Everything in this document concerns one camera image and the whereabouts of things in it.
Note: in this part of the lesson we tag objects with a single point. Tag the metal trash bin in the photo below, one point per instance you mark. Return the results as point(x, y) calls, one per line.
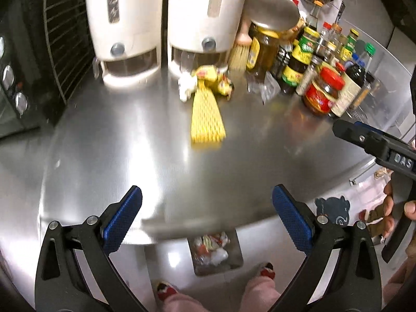
point(227, 266)

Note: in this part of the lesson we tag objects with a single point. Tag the white rice dispenser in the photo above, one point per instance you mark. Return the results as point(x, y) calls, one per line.
point(195, 13)
point(130, 22)

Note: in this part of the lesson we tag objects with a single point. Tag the white tissue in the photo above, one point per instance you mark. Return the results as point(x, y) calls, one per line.
point(187, 86)

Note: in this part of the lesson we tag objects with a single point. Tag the black toaster oven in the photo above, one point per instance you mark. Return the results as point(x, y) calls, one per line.
point(22, 55)

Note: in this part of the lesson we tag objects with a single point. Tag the yellow cap green label bottle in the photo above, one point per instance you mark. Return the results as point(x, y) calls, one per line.
point(351, 44)

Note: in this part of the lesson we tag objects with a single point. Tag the person's left leg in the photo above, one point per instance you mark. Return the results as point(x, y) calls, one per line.
point(178, 304)

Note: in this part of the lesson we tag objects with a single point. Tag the clear plastic wrapper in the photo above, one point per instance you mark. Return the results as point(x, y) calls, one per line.
point(265, 87)

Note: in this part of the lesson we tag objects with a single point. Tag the person's leg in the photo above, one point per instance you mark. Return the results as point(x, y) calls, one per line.
point(178, 304)
point(260, 294)

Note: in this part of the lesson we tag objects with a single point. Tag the red cap clear bottle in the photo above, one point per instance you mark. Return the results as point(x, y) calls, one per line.
point(326, 32)

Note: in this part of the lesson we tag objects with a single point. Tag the person's left slipper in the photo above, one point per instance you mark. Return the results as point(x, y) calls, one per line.
point(166, 291)

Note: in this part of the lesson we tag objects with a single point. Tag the person's slipper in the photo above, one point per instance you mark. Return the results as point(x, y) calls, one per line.
point(166, 291)
point(267, 269)

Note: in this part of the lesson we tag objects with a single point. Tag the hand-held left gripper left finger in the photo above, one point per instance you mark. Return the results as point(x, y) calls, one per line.
point(123, 217)

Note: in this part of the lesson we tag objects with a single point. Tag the person's right leg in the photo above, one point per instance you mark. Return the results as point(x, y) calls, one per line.
point(260, 294)

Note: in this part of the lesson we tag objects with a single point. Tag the black pepper shaker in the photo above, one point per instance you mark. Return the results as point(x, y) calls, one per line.
point(281, 61)

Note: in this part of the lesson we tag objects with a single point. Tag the large soy sauce bottle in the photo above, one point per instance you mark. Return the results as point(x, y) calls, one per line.
point(349, 87)

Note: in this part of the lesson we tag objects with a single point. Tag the straw scrubbing brush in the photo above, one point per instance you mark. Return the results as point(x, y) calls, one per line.
point(239, 55)

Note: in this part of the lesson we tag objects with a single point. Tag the large cooking oil bottle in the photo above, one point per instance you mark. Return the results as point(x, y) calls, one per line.
point(263, 50)

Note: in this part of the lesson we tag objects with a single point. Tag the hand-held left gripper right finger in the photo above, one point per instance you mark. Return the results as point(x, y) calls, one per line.
point(291, 217)

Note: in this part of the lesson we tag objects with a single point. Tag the red white snack wrapper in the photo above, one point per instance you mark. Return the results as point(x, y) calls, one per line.
point(211, 242)

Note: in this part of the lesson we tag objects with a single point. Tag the blue lid jar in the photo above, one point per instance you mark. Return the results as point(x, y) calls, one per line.
point(357, 61)

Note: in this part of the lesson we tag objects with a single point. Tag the glass shaker metal cap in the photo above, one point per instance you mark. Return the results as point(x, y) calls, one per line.
point(307, 76)

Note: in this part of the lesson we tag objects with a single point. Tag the yellow foam net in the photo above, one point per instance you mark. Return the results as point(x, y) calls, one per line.
point(208, 117)

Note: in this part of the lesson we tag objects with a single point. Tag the tall dark vinegar bottle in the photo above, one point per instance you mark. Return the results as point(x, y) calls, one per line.
point(314, 18)

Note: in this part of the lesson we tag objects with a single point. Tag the green label dark sauce bottle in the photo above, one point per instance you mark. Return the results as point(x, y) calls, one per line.
point(297, 66)

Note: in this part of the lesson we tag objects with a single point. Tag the yellow snack packet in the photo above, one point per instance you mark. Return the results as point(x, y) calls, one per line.
point(214, 79)

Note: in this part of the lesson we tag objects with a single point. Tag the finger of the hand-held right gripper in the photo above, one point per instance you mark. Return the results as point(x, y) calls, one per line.
point(354, 135)

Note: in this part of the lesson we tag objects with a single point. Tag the person's right hand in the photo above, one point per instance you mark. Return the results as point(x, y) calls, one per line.
point(388, 208)

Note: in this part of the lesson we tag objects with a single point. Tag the red lid chili sauce jar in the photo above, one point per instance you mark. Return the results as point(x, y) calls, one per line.
point(321, 94)

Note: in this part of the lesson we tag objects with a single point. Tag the person's right forearm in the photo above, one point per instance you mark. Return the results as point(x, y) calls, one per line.
point(401, 286)

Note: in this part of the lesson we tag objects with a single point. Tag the black cap spice jar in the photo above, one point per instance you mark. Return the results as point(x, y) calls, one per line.
point(365, 92)

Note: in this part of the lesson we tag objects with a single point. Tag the person's right slipper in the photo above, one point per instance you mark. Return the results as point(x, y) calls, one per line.
point(267, 269)

